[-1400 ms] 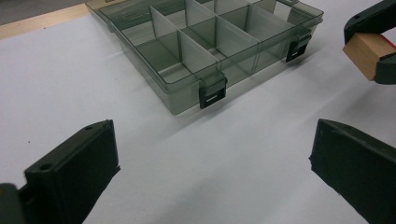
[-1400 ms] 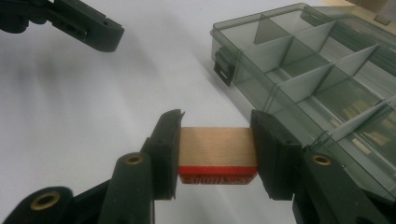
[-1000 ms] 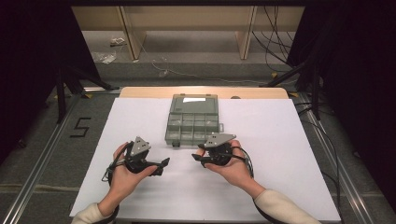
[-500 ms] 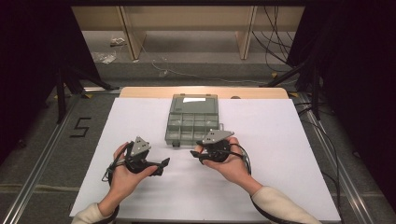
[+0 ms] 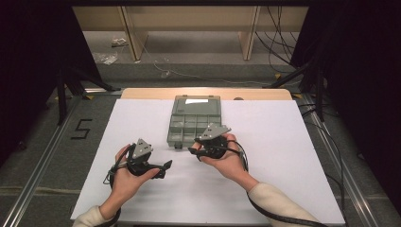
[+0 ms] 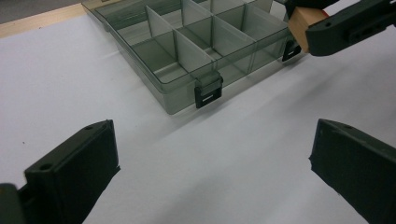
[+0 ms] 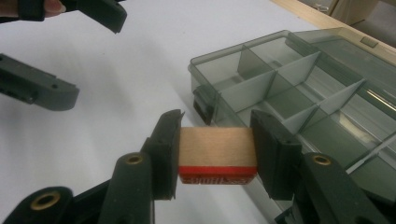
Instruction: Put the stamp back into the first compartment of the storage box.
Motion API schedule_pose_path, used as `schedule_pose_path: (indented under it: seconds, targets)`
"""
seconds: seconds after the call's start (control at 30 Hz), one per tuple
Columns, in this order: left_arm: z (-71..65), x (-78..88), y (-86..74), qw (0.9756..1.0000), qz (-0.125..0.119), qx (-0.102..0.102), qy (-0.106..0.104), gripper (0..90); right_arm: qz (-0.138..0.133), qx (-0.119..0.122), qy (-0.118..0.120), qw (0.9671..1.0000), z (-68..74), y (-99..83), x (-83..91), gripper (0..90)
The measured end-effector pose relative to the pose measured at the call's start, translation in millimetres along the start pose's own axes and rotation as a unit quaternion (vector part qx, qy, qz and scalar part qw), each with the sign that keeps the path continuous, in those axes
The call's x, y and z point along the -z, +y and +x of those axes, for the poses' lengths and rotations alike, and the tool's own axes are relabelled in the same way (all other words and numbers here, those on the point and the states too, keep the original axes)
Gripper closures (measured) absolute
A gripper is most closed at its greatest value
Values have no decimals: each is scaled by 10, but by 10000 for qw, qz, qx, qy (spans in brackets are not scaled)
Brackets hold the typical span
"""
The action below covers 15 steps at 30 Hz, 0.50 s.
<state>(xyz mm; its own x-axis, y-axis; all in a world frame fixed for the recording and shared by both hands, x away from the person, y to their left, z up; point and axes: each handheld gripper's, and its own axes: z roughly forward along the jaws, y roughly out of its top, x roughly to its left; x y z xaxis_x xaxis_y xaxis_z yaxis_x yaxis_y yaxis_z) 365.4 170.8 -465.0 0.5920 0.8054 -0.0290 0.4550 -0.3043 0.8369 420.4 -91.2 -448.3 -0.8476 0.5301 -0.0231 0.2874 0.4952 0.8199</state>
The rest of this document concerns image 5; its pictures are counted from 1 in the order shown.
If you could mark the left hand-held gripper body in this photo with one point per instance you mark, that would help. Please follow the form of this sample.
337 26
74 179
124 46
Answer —
142 148

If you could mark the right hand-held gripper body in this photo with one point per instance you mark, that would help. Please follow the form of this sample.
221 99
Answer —
214 130

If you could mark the grey plastic compartment box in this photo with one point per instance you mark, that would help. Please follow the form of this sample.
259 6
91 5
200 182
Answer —
189 123

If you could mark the person's right hand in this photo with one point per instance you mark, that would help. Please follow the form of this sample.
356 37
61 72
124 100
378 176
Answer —
231 164

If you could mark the person's left hand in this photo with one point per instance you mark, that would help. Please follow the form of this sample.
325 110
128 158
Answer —
126 186

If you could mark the white table sheet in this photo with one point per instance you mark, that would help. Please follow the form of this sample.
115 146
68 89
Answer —
283 151

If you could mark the crumpled clear plastic bag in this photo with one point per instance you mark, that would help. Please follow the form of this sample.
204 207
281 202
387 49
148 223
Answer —
107 58

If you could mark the black metal stand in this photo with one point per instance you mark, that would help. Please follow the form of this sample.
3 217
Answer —
61 94
320 94

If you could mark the crumpled white paper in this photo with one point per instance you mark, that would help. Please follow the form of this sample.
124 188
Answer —
119 42

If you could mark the beige wooden shelf unit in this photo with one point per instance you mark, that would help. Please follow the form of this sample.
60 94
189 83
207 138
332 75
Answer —
189 17

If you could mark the black curtain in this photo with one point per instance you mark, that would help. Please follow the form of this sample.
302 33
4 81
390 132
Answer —
369 78
28 63

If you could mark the metal floor rail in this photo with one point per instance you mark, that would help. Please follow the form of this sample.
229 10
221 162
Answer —
346 176
38 170

